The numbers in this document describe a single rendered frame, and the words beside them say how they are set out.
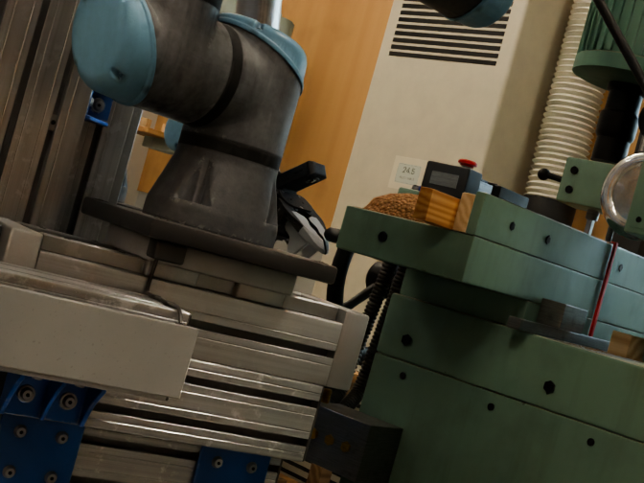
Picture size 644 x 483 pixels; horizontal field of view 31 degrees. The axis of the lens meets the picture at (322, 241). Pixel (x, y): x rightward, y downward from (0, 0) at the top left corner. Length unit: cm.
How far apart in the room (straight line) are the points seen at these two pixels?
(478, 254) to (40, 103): 56
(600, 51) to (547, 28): 169
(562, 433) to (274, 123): 57
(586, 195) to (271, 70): 67
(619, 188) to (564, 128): 168
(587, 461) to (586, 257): 34
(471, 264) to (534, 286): 17
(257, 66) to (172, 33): 12
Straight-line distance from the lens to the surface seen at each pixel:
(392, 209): 152
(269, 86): 124
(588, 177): 176
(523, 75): 337
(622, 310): 184
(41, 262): 115
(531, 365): 154
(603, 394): 150
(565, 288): 166
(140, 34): 113
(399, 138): 349
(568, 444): 151
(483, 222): 144
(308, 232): 190
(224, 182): 122
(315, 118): 417
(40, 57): 134
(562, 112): 330
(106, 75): 115
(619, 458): 148
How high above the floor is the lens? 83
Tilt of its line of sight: level
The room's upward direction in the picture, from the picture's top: 16 degrees clockwise
